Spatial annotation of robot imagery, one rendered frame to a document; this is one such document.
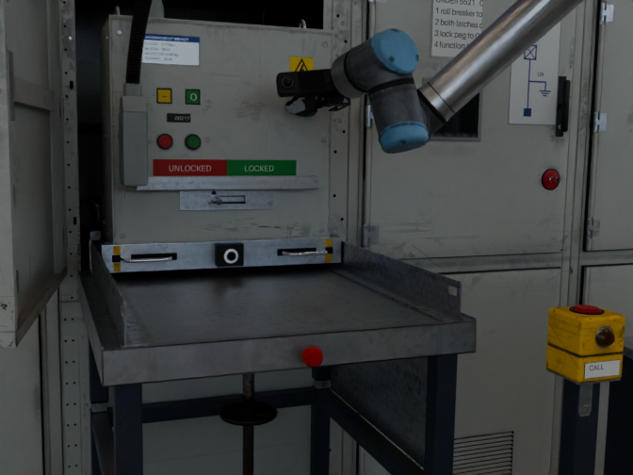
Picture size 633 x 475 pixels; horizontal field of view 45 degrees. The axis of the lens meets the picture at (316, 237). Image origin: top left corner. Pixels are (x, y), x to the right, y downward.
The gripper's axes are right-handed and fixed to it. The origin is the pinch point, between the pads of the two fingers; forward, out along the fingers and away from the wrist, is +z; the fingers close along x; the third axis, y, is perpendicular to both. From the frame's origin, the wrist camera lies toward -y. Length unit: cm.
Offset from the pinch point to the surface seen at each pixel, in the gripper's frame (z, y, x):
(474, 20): -8, 57, 23
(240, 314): -19, -29, -44
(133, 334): -23, -50, -45
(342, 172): 13.6, 23.6, -12.3
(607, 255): -2, 105, -42
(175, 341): -29, -46, -47
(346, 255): 3.4, 13.3, -34.0
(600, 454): 12, 105, -101
